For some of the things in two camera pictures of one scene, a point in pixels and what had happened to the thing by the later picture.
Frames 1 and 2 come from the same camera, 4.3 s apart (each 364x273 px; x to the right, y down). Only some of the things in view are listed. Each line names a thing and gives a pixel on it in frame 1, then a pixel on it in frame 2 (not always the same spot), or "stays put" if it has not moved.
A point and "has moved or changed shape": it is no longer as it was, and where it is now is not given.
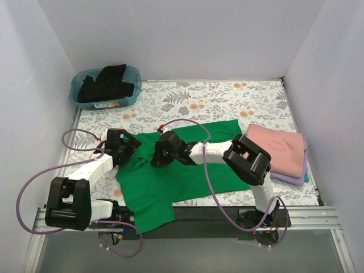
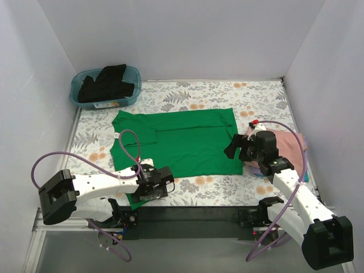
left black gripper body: x=132 y=143 to x=156 y=193
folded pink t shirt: x=285 y=149 stays put
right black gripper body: x=158 y=155 to x=243 y=149
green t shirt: x=149 y=192 has moved or changed shape
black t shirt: x=108 y=85 stays put
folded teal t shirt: x=306 y=177 stays put
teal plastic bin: x=132 y=75 stays put
